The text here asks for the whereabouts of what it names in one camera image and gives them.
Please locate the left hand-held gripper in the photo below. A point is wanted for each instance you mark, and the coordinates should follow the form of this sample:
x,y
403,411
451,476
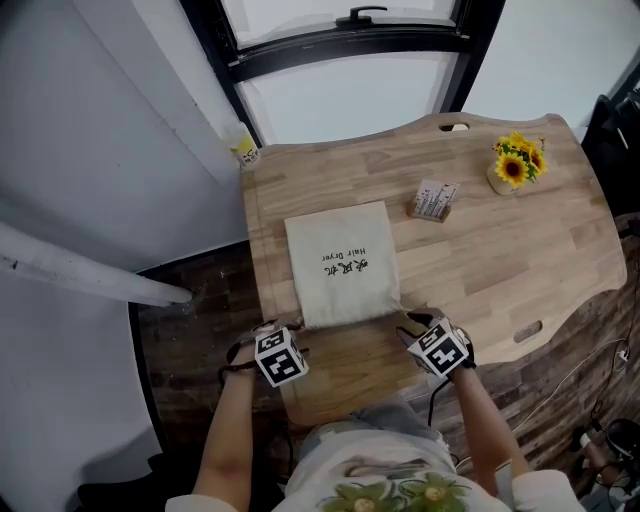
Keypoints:
x,y
280,357

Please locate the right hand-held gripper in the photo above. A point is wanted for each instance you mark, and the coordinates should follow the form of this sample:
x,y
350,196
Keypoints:
x,y
440,350

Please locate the beige drawstring cloth bag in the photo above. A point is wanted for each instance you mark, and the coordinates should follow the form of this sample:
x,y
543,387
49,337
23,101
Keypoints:
x,y
345,260

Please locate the person's left forearm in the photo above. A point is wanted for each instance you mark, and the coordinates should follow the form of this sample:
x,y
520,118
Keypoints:
x,y
225,440

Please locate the person's right forearm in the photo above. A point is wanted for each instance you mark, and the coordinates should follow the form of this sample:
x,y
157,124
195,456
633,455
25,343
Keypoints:
x,y
480,425

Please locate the person's grey denim shorts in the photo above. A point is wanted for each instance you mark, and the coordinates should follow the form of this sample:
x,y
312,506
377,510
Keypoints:
x,y
385,417

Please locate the wooden card holder with cards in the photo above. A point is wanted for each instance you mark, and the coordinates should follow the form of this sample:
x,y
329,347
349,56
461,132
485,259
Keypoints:
x,y
434,200

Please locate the person's white floral shirt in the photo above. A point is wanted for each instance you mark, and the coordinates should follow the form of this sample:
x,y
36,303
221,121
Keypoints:
x,y
390,480

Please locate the yellow and white bottle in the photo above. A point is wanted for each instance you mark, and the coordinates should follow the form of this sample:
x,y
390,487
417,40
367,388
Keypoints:
x,y
246,150

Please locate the potted sunflower bouquet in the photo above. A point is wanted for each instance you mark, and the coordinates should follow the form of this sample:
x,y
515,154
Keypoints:
x,y
515,167

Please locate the white standing pipe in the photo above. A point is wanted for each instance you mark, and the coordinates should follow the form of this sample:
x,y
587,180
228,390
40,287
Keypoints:
x,y
90,272

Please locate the white plug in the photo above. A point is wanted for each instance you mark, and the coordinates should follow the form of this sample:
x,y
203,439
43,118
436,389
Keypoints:
x,y
623,355

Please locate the black bulky object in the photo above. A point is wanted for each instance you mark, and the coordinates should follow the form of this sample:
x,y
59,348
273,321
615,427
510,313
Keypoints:
x,y
130,485

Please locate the black mesh office chair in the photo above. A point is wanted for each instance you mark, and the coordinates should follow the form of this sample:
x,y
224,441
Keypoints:
x,y
612,150

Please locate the black window frame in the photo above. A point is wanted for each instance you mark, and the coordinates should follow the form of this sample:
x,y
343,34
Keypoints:
x,y
345,42

